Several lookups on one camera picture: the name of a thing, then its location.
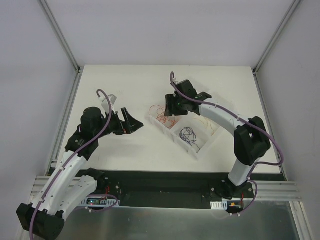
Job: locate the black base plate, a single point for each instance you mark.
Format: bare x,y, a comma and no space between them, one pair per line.
174,190

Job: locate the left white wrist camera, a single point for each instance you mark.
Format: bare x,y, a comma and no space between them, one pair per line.
108,105

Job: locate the left white cable duct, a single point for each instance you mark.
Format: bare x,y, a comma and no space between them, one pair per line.
99,202

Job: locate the right white cable duct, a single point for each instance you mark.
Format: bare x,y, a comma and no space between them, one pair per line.
219,205

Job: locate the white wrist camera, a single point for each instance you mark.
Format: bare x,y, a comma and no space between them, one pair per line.
176,81
108,105

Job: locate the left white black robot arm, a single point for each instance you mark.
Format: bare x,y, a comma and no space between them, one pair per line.
47,213

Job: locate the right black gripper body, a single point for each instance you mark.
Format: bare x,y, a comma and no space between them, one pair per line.
176,102

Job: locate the right aluminium frame post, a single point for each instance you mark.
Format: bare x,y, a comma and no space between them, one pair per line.
295,4

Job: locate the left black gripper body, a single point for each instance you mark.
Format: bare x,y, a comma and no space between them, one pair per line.
119,125

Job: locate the left aluminium frame post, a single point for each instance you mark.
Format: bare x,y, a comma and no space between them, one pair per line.
59,34

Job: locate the white cable duct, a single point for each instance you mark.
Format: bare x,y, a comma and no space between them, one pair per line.
219,205
99,202

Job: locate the clear plastic compartment tray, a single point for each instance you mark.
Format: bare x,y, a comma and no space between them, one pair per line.
193,133

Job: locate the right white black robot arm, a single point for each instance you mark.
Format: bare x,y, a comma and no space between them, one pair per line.
250,141

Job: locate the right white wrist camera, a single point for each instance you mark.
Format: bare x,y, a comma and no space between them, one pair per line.
176,81

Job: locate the aluminium frame post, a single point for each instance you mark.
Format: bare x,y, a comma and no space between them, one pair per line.
295,4
59,34

